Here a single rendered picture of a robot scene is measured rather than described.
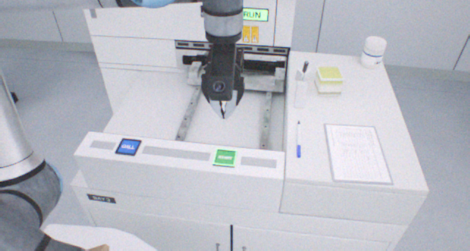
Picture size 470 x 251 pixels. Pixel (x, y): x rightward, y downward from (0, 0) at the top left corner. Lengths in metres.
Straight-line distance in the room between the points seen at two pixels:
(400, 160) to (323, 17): 2.07
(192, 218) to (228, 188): 0.19
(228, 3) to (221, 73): 0.13
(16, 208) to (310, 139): 0.69
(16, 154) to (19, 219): 0.13
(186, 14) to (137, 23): 0.21
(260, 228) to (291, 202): 0.16
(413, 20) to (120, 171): 2.58
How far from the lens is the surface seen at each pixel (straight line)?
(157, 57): 1.44
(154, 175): 0.91
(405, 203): 0.94
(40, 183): 0.79
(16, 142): 0.77
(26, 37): 3.90
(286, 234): 1.03
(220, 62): 0.65
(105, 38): 1.49
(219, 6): 0.61
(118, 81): 1.59
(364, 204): 0.92
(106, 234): 0.96
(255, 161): 0.87
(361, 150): 0.94
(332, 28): 2.94
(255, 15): 1.26
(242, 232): 1.04
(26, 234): 0.71
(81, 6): 0.51
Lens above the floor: 1.60
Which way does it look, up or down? 40 degrees down
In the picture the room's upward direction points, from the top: straight up
